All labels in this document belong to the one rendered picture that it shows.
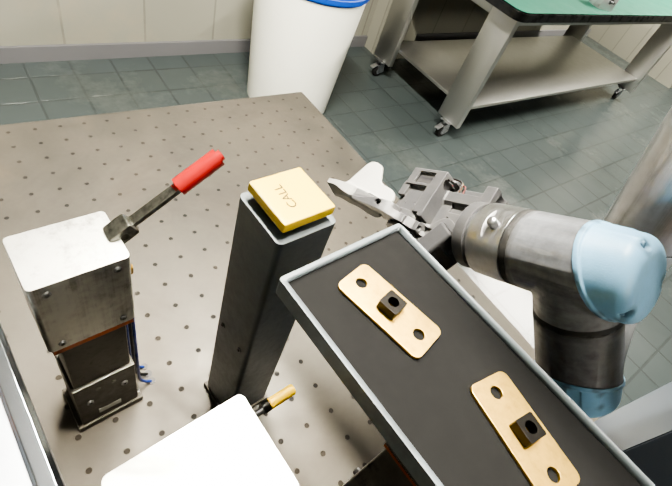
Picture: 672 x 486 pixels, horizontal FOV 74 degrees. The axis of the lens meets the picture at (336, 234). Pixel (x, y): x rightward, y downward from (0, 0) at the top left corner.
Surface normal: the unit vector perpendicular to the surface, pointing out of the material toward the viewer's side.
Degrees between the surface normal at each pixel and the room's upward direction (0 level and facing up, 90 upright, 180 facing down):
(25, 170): 0
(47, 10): 90
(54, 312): 90
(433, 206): 55
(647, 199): 96
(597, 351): 68
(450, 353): 0
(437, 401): 0
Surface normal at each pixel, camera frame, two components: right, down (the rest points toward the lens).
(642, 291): 0.56, 0.22
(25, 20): 0.55, 0.71
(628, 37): -0.79, 0.27
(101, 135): 0.28, -0.65
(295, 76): -0.01, 0.78
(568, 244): -0.66, -0.48
